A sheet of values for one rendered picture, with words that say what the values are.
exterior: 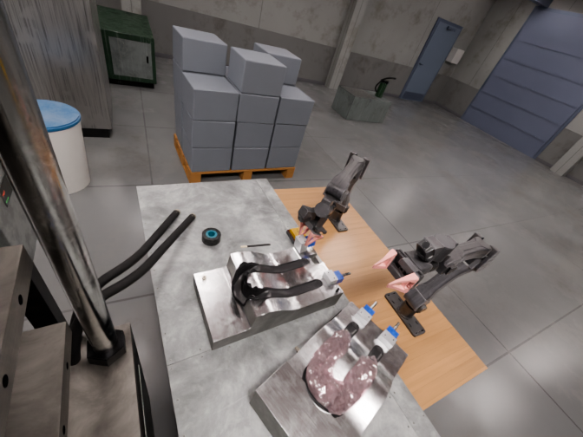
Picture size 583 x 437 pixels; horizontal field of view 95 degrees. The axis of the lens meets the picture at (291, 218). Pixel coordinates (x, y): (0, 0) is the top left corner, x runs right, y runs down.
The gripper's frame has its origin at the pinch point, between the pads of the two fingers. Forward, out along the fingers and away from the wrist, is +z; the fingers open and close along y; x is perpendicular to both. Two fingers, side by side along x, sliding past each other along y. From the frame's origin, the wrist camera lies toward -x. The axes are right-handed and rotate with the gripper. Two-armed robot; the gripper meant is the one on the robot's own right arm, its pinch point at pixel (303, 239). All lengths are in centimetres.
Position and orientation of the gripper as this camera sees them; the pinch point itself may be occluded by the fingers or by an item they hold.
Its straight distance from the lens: 111.5
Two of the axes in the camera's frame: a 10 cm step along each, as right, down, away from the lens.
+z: -5.3, 7.8, 3.3
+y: 4.8, 6.0, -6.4
